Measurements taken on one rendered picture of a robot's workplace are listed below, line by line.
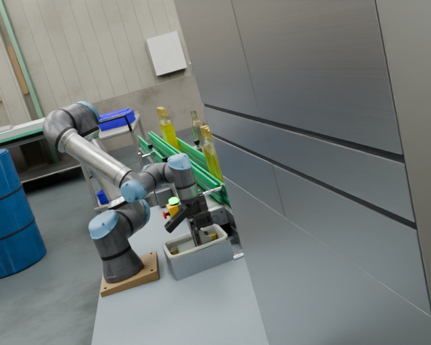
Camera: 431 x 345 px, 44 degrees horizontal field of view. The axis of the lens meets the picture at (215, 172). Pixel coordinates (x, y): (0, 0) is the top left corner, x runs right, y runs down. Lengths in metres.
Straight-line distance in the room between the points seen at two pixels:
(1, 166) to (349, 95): 4.44
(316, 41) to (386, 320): 0.32
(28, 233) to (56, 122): 3.09
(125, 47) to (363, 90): 8.00
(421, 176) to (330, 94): 0.14
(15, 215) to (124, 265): 2.99
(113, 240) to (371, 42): 1.59
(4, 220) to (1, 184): 0.30
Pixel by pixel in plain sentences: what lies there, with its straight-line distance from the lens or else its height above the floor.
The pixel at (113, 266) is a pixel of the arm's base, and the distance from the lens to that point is 1.99.
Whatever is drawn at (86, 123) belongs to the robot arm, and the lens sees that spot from 2.04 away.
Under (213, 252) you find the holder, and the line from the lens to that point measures 1.91.
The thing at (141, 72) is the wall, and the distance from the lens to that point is 8.46.
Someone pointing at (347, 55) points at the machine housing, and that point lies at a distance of 0.52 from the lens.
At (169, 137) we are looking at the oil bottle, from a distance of 3.20.
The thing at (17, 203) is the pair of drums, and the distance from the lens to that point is 4.93.
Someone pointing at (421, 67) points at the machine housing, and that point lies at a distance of 0.48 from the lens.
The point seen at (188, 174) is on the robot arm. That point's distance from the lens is 1.84.
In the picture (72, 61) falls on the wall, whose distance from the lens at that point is 8.52.
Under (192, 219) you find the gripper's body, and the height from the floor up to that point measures 0.93.
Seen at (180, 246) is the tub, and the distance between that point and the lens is 2.04.
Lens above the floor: 1.55
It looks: 15 degrees down
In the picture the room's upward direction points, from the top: 16 degrees counter-clockwise
